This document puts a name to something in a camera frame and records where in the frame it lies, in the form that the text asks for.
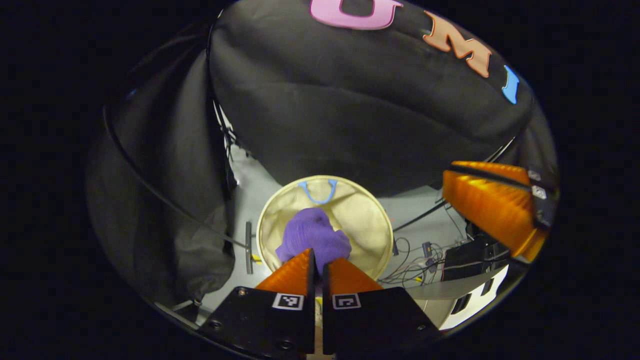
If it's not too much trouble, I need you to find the white slotted plastic object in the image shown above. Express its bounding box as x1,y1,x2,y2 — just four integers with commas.
410,265,511,332

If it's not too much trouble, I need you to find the tangle of thin cables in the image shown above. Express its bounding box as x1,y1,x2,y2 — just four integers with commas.
377,235,453,287

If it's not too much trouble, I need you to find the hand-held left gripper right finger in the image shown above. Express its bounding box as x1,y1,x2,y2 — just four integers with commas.
322,257,442,357

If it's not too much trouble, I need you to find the black electronics box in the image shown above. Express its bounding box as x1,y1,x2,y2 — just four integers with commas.
442,235,511,282

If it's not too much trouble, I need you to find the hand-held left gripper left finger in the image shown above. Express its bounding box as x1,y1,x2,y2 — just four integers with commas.
196,248,317,360

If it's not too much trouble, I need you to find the purple corduroy jacket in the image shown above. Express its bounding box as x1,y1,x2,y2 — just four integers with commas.
275,207,352,276

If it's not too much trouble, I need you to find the cream laundry hamper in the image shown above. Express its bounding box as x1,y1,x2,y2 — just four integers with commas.
256,175,394,281

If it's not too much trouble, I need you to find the black backdrop cloth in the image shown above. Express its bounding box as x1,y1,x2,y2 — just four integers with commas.
85,0,558,306

